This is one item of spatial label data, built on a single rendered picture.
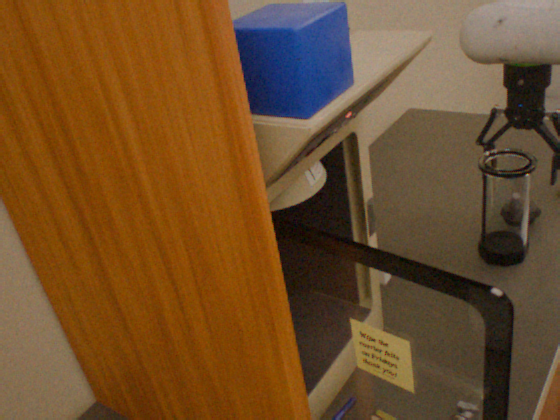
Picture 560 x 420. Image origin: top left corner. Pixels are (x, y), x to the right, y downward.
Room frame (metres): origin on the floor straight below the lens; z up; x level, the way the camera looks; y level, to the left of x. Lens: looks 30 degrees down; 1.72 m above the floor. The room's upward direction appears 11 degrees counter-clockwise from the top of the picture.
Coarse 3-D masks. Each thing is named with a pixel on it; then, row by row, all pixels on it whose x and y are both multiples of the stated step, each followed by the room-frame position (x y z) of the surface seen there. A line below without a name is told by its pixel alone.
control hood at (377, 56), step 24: (360, 48) 0.74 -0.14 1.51; (384, 48) 0.72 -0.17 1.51; (408, 48) 0.71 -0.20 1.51; (360, 72) 0.65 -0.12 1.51; (384, 72) 0.64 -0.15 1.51; (360, 96) 0.60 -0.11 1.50; (264, 120) 0.55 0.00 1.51; (288, 120) 0.54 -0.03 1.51; (312, 120) 0.53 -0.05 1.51; (336, 120) 0.60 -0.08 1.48; (264, 144) 0.55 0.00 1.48; (288, 144) 0.53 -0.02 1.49; (264, 168) 0.56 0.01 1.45
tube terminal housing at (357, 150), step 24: (240, 0) 0.65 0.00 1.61; (264, 0) 0.68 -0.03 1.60; (288, 0) 0.71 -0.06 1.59; (336, 0) 0.80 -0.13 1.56; (360, 120) 0.82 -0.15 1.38; (336, 144) 0.76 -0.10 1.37; (360, 144) 0.82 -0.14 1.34; (360, 168) 0.81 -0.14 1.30; (360, 192) 0.85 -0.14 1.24; (360, 216) 0.85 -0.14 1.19; (360, 240) 0.84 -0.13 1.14
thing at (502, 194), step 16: (480, 160) 1.01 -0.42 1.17; (496, 160) 1.03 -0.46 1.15; (512, 160) 1.02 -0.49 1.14; (528, 160) 0.98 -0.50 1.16; (528, 176) 0.95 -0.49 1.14; (496, 192) 0.96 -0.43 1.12; (512, 192) 0.94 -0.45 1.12; (528, 192) 0.96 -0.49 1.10; (496, 208) 0.96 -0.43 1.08; (512, 208) 0.94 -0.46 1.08; (528, 208) 0.96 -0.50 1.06; (496, 224) 0.96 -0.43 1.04; (512, 224) 0.94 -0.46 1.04; (496, 240) 0.96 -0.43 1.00; (512, 240) 0.94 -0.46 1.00
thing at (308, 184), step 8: (312, 168) 0.75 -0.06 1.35; (320, 168) 0.77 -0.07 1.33; (304, 176) 0.74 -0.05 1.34; (312, 176) 0.74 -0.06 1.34; (320, 176) 0.76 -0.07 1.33; (296, 184) 0.72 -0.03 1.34; (304, 184) 0.73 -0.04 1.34; (312, 184) 0.74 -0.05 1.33; (320, 184) 0.75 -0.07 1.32; (288, 192) 0.72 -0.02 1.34; (296, 192) 0.72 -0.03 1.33; (304, 192) 0.72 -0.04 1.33; (312, 192) 0.73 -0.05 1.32; (272, 200) 0.71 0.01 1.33; (280, 200) 0.71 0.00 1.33; (288, 200) 0.71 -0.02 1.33; (296, 200) 0.71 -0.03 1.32; (272, 208) 0.71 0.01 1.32; (280, 208) 0.71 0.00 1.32
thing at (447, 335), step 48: (288, 240) 0.55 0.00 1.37; (336, 240) 0.50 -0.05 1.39; (288, 288) 0.56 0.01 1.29; (336, 288) 0.50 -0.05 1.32; (384, 288) 0.45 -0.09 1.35; (432, 288) 0.41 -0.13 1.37; (480, 288) 0.38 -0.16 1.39; (336, 336) 0.51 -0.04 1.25; (432, 336) 0.42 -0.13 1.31; (480, 336) 0.38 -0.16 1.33; (336, 384) 0.52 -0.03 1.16; (384, 384) 0.46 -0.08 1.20; (432, 384) 0.42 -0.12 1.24; (480, 384) 0.38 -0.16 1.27
